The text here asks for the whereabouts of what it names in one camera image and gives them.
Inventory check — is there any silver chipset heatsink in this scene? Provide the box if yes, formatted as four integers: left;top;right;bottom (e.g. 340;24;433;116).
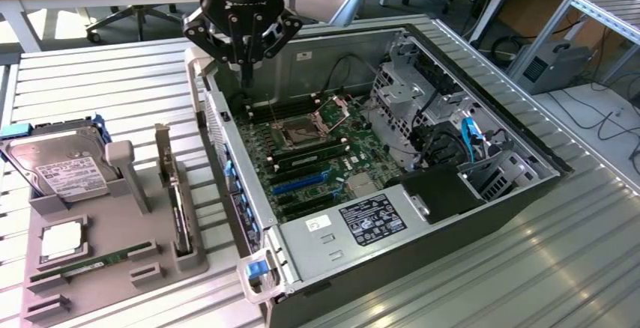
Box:
348;176;380;198

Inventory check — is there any labelled RAM stick in slot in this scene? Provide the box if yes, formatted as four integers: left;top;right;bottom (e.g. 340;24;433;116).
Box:
274;144;349;170

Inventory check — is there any hard drive in blue caddy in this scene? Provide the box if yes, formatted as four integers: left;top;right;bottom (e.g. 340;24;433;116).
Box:
0;115;115;164

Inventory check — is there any CPU socket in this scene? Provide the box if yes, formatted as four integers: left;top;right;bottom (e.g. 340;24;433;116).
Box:
277;118;326;149

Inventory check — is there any black long expansion slot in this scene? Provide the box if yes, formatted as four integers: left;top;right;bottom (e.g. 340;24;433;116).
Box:
269;165;321;186

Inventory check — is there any blue flat wire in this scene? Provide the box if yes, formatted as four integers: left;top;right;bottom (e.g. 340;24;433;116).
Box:
462;116;484;164

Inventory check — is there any green RAM stick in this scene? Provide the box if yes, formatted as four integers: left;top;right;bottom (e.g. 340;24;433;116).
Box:
30;240;154;282

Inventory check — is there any low profile graphics card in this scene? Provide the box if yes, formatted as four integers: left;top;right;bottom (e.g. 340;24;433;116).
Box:
154;122;195;258

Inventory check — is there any grey computer tower with handle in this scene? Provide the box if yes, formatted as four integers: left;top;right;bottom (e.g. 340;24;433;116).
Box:
507;39;595;95

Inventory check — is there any grey plastic parts rack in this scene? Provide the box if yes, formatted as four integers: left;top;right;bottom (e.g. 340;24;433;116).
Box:
19;139;211;325

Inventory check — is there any black plastic fan shroud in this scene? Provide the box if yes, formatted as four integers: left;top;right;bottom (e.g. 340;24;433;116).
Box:
384;165;487;226

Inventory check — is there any metal socket cover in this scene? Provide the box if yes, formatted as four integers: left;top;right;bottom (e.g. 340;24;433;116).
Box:
313;95;354;134

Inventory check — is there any blue expansion slot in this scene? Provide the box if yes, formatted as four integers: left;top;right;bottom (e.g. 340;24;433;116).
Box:
271;173;326;196

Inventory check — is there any aluminium profile frame table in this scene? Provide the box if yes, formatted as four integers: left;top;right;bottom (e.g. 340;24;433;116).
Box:
507;0;640;85

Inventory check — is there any silver hard disk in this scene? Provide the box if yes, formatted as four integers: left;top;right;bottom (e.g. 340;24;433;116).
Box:
1;125;124;204

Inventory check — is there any silver CPU chip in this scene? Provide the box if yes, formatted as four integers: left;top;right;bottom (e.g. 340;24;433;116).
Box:
40;222;86;258

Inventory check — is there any open black PC case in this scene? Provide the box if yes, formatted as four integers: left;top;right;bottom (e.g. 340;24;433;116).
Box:
183;22;575;328

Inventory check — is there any black sleeved wire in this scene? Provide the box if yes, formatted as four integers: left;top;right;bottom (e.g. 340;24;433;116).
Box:
319;55;381;96

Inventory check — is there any grey power supply unit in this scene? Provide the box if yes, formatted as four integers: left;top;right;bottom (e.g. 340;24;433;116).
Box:
275;184;434;283

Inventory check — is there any thin metal locking lever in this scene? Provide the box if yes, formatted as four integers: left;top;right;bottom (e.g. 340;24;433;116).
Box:
267;95;281;129

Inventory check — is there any silver disk bay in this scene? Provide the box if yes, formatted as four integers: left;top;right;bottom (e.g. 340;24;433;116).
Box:
460;150;559;204

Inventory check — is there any black slanted stand pole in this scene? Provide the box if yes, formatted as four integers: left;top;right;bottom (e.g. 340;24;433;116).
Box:
469;0;529;50

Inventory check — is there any black power wire bundle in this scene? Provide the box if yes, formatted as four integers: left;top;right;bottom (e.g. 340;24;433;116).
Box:
414;121;472;168

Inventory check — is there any silver metal drive cage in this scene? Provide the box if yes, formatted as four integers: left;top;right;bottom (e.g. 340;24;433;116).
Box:
370;31;481;164

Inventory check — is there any green motherboard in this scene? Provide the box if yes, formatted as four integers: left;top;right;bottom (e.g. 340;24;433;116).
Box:
234;94;406;224

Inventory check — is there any blue case side latch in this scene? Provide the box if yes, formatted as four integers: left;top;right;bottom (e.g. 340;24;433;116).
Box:
245;262;269;280

